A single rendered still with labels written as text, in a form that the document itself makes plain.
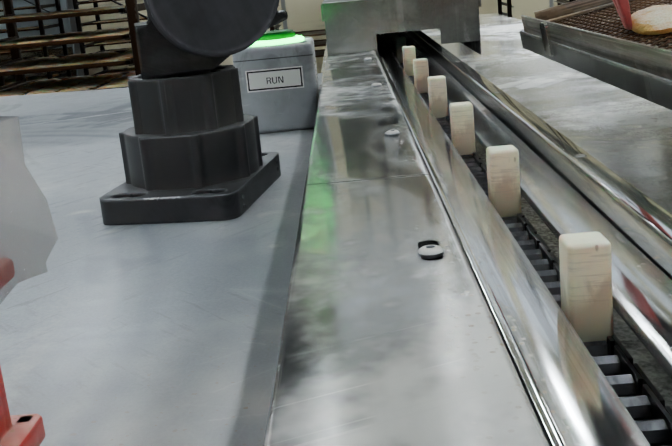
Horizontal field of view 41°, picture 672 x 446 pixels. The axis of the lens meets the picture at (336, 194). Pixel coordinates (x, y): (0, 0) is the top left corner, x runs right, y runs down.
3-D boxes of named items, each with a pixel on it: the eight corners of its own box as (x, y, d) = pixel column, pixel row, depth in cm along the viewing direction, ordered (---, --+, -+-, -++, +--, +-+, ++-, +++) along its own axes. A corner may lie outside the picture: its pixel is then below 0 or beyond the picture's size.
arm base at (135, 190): (168, 178, 65) (97, 226, 54) (152, 66, 63) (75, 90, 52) (283, 172, 63) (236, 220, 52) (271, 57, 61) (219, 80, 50)
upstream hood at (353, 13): (333, 16, 224) (330, -20, 222) (405, 9, 224) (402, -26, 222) (326, 69, 103) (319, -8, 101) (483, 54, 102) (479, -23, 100)
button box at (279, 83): (251, 156, 88) (238, 42, 85) (332, 149, 88) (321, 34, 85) (242, 174, 80) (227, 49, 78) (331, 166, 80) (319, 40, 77)
